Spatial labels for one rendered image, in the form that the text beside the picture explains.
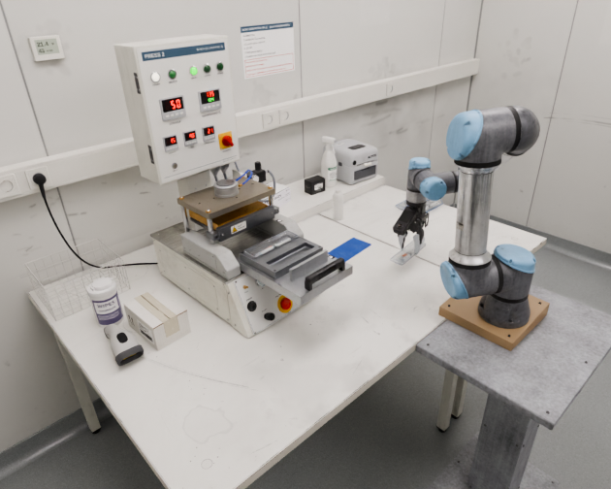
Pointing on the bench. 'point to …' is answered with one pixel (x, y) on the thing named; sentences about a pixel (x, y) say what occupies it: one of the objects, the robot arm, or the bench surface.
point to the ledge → (314, 204)
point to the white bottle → (337, 205)
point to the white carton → (281, 195)
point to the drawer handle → (324, 273)
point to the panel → (266, 297)
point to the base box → (203, 287)
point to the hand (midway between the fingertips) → (408, 249)
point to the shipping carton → (157, 318)
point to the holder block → (283, 257)
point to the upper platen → (227, 215)
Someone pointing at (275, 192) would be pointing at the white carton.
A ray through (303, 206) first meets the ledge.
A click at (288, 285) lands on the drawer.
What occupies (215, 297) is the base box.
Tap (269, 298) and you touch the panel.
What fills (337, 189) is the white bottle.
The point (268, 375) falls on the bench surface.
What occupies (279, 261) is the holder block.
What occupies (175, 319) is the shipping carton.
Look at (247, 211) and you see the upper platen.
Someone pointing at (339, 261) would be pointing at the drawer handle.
